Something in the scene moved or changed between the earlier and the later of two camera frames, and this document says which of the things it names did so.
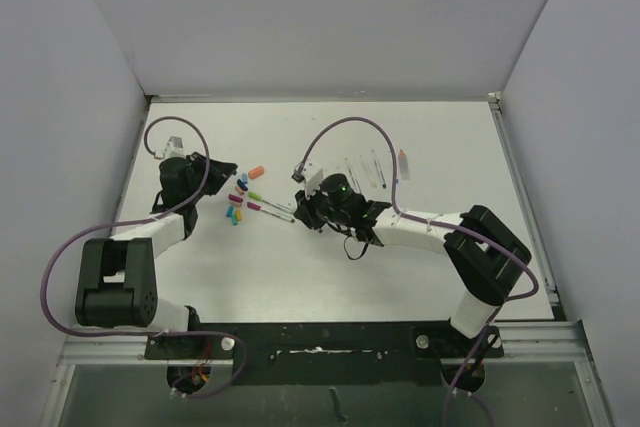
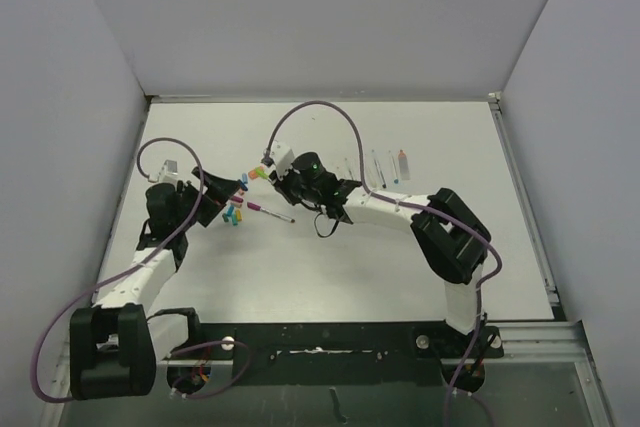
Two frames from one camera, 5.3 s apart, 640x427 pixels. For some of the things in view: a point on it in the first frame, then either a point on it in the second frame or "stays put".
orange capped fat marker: (404, 164) stays put
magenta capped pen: (256, 206) stays put
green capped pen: (259, 197) → (261, 172)
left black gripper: (218, 173) → (219, 192)
